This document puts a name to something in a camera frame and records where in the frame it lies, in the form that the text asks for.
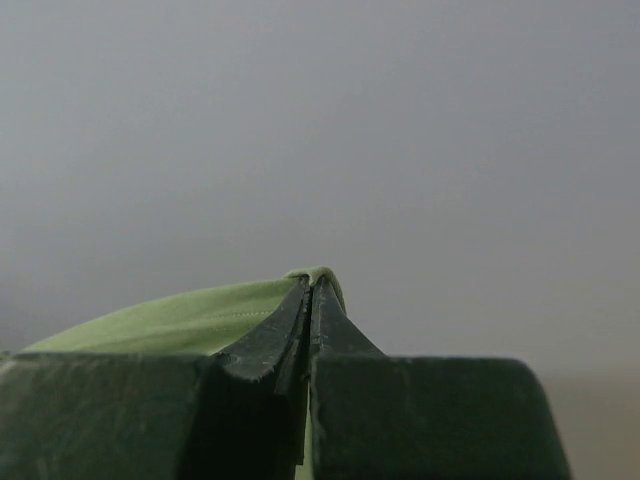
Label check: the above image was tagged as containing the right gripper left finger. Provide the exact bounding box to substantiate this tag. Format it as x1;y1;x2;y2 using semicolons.
1;280;312;479

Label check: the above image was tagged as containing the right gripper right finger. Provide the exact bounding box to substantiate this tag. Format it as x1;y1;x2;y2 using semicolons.
310;279;572;479

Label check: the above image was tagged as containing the green motorcycle tank top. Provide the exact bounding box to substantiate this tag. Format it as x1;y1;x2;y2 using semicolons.
12;267;349;479

